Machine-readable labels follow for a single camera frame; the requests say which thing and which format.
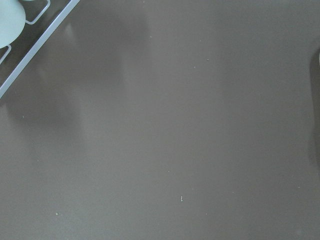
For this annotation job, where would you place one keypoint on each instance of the light green bowl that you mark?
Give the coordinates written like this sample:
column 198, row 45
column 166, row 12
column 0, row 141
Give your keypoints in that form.
column 12, row 21

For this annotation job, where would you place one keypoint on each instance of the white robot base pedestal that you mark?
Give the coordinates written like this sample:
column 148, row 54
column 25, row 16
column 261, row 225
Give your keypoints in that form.
column 42, row 18

